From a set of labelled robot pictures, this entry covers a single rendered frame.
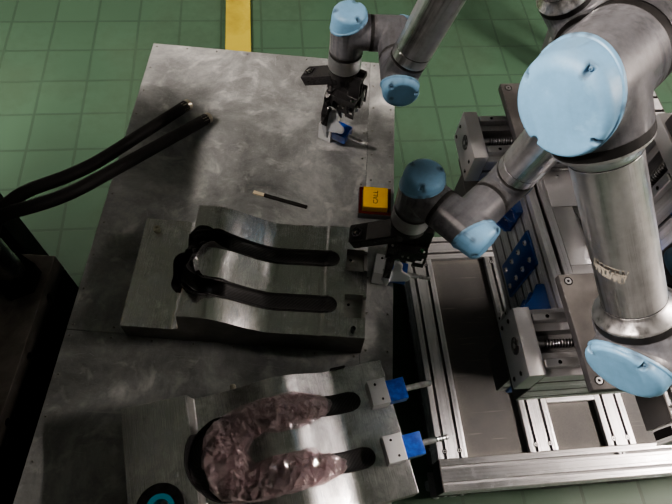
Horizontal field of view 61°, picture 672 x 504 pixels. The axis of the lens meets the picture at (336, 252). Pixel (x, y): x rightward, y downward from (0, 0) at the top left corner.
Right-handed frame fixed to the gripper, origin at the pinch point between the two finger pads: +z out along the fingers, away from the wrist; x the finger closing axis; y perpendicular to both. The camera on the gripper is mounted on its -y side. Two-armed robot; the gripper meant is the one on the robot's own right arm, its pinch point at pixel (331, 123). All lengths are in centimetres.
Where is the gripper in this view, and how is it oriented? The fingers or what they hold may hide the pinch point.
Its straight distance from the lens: 152.2
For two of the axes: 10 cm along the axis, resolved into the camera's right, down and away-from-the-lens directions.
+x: 4.7, -7.6, 4.5
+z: -0.6, 4.9, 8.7
